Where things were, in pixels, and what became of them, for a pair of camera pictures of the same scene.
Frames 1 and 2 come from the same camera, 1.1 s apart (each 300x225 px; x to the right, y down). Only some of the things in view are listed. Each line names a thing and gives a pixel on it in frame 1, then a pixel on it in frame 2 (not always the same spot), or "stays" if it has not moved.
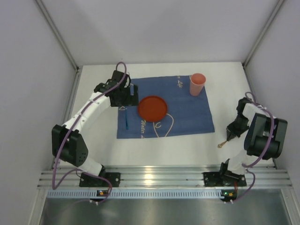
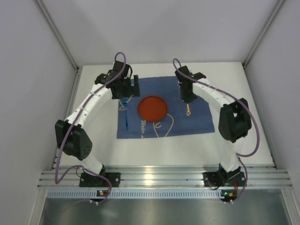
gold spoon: [220, 145] → [188, 113]
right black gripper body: [233, 130] → [187, 96]
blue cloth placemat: [186, 113] stays
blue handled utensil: [126, 119] stays
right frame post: [262, 33] stays
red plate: [152, 108] stays
